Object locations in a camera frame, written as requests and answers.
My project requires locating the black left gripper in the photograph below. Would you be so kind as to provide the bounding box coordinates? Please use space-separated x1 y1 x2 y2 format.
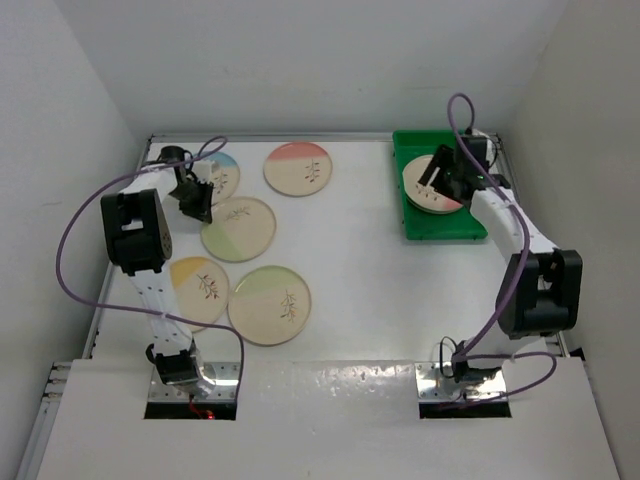
169 177 215 223

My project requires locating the cream plate pink section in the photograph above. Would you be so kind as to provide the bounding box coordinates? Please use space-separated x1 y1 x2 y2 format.
402 155 445 202
263 142 333 197

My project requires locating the cream plate blue section front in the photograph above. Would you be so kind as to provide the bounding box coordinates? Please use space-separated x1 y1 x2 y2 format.
408 196 463 215

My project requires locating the cream plate blue section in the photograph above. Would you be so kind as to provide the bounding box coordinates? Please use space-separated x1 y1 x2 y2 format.
408 196 463 215
209 152 241 204

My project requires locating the cream plate green section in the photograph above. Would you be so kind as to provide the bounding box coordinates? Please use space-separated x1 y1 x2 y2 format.
227 265 312 346
201 196 277 263

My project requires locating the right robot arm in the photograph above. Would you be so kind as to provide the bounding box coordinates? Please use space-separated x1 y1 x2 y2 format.
418 135 583 381

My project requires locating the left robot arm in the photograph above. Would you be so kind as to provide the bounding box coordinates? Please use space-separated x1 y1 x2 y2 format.
100 146 215 398

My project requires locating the green plastic bin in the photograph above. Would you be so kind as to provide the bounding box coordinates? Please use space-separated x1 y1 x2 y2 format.
392 130 487 241

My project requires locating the cream plate blue section back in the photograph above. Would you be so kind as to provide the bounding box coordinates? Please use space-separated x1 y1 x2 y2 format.
209 152 241 204

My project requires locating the cream plate yellow section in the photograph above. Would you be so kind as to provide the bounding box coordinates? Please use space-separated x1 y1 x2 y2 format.
170 256 230 325

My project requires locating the cream plate pink section back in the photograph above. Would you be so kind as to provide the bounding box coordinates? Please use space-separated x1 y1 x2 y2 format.
263 142 333 197

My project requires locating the cream plate green section front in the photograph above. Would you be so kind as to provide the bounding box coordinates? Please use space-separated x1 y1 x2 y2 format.
227 265 312 346

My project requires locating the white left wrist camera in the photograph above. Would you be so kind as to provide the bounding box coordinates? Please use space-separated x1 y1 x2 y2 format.
191 160 213 183

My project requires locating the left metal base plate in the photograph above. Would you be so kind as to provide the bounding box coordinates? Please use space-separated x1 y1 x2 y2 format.
147 362 240 403

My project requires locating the metal base plate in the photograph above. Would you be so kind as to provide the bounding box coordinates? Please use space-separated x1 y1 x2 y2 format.
414 362 507 403
147 362 240 403

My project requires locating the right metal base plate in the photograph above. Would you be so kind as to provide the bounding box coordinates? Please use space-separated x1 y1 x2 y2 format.
414 362 507 403

